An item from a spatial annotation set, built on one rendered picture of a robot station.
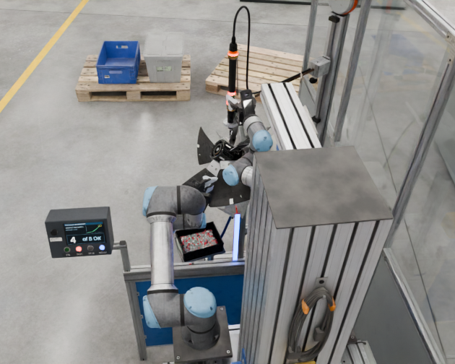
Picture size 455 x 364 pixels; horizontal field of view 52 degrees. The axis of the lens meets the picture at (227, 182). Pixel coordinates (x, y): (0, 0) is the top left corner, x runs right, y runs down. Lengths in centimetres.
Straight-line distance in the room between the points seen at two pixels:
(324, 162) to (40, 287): 273
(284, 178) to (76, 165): 350
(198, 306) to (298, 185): 82
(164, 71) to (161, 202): 340
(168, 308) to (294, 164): 86
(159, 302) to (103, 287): 169
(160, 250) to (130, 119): 322
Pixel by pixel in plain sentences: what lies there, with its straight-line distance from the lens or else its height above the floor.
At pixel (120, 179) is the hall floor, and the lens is 418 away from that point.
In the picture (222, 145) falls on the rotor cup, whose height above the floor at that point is 125.
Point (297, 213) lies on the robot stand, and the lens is 97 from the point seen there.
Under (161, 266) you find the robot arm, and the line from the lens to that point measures 178.
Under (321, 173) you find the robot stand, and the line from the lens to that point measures 108.
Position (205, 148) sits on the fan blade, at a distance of 267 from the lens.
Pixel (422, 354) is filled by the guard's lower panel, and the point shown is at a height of 92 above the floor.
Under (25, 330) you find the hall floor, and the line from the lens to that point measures 337.
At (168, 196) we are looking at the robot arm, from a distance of 183.
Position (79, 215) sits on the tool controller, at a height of 125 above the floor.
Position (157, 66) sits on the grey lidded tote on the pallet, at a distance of 509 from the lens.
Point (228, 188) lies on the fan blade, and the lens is 227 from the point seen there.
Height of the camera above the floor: 271
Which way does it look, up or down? 42 degrees down
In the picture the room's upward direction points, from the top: 2 degrees clockwise
